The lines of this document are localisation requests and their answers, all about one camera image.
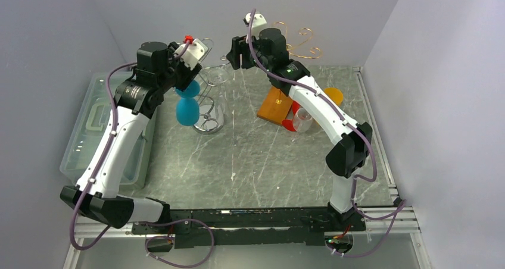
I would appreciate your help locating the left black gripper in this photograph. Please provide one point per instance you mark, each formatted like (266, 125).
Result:
(187, 74)

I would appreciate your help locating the yellow plastic wine glass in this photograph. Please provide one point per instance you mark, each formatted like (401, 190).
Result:
(335, 95)

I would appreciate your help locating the gold wire glass rack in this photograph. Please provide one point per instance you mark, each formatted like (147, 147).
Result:
(276, 105)

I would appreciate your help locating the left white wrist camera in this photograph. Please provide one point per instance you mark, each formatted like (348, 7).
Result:
(194, 51)

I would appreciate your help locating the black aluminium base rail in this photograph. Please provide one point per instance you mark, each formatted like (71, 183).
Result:
(311, 226)

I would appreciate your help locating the clear patterned wine glass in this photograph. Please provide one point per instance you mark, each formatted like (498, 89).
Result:
(302, 120)

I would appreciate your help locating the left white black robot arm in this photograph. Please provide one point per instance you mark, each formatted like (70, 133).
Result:
(133, 103)

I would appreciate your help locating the clear plain wine glass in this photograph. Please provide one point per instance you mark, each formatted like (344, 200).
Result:
(217, 77)

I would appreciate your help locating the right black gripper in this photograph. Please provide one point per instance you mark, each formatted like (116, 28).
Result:
(239, 46)

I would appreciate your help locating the silver wire glass rack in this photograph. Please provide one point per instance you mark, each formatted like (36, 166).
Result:
(207, 124)

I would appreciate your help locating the clear plastic storage box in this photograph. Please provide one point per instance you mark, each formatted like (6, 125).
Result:
(88, 132)

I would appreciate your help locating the blue plastic wine glass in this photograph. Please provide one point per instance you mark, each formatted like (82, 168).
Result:
(187, 108)

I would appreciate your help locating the red plastic wine glass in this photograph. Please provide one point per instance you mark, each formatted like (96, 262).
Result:
(287, 123)

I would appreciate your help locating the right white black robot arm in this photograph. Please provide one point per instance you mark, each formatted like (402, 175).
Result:
(352, 141)

